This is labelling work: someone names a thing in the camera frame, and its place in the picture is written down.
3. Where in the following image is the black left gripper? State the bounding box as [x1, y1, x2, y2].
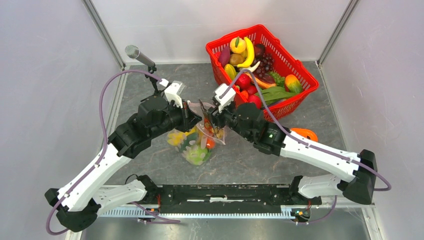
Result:
[150, 97, 203, 139]

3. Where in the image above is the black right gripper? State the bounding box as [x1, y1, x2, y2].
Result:
[202, 99, 253, 142]

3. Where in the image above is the brown twig nut bunch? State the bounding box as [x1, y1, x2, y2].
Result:
[199, 100, 224, 139]

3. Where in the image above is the green cucumber toy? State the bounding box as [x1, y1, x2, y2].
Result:
[179, 132, 199, 152]

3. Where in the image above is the yellow banana bunch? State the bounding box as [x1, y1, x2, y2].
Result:
[167, 128, 197, 147]

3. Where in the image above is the orange carrot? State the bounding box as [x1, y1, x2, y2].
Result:
[205, 136, 216, 150]

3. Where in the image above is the clear pink zip top bag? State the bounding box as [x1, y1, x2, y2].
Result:
[171, 102, 226, 158]

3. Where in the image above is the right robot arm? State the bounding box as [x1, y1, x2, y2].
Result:
[205, 103, 378, 205]

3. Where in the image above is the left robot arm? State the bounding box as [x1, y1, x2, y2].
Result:
[44, 96, 202, 232]

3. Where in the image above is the red tomato toy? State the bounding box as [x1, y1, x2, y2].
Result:
[247, 94, 263, 109]

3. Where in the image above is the red pepper toy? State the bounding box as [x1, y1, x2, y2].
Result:
[245, 85, 258, 96]

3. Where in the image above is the red apple toy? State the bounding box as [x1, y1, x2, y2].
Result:
[235, 73, 251, 91]

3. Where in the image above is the yellow green starfruit toy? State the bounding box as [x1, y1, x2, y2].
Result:
[223, 63, 237, 82]

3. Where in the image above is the papaya slice toy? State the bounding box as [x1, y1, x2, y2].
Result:
[244, 72, 277, 89]

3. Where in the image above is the green leaf vegetable toy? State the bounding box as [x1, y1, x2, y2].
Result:
[260, 86, 297, 106]

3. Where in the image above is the white mushroom toy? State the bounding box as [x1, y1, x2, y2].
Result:
[239, 61, 261, 73]

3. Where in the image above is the brown potato toy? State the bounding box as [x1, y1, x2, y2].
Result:
[228, 53, 245, 66]

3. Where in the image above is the purple sweet potato toy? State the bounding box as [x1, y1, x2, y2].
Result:
[218, 45, 231, 67]

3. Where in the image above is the black microphone tripod stand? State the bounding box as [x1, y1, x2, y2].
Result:
[144, 65, 169, 98]

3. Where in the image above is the red plastic basket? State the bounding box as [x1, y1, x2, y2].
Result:
[205, 24, 319, 120]

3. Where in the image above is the single yellow banana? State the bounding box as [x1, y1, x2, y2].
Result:
[236, 36, 255, 68]

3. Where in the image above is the dark grape bunch toy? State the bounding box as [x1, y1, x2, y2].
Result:
[252, 43, 275, 76]

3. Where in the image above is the mango toy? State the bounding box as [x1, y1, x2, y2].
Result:
[284, 74, 303, 94]

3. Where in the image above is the grey microphone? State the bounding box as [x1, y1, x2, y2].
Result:
[124, 45, 156, 68]

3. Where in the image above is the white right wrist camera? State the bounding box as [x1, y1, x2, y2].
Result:
[212, 83, 236, 113]

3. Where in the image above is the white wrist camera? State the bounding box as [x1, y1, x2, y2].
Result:
[159, 78, 186, 109]
[212, 83, 236, 113]

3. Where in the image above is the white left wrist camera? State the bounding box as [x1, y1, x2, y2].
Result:
[159, 78, 186, 109]

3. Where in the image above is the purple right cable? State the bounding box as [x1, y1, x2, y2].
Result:
[219, 68, 392, 225]

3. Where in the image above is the purple cable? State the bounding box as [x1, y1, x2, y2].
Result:
[45, 69, 181, 237]
[219, 68, 392, 225]

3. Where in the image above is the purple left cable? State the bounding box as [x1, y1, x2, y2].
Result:
[45, 69, 181, 237]

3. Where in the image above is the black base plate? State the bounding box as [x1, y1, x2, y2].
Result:
[141, 184, 322, 214]

